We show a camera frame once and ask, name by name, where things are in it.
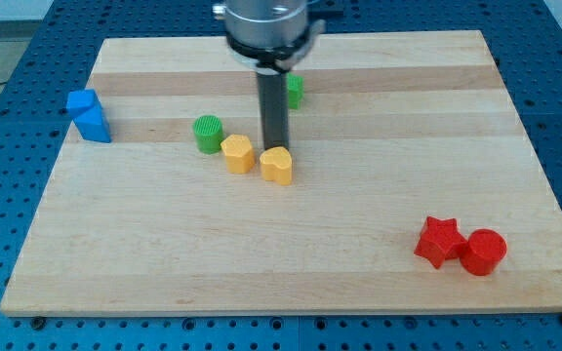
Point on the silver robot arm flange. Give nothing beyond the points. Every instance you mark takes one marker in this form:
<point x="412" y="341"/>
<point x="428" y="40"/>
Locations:
<point x="268" y="36"/>

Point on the yellow heart block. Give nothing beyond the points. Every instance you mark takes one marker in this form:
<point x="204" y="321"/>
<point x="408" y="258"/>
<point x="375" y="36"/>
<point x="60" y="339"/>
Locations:
<point x="277" y="165"/>

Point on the wooden board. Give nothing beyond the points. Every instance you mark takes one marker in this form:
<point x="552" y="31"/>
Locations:
<point x="393" y="128"/>

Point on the green block behind rod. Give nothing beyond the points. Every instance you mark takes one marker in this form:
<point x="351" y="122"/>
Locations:
<point x="295" y="89"/>

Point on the yellow hexagon block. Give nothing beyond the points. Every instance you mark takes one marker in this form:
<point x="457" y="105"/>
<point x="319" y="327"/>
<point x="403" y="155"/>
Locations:
<point x="238" y="153"/>

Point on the red star block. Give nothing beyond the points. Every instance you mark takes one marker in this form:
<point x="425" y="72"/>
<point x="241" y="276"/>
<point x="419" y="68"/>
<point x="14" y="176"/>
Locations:
<point x="440" y="240"/>

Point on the red cylinder block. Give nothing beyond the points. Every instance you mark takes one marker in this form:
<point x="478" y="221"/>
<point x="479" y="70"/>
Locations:
<point x="485" y="250"/>

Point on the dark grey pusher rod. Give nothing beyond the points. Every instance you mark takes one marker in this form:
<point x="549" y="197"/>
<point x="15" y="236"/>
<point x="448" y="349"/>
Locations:
<point x="273" y="100"/>

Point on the blue triangular block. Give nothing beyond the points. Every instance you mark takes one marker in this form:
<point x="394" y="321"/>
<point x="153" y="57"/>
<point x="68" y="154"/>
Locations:
<point x="85" y="110"/>

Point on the green cylinder block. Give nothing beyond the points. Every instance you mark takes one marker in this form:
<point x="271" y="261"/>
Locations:
<point x="208" y="133"/>

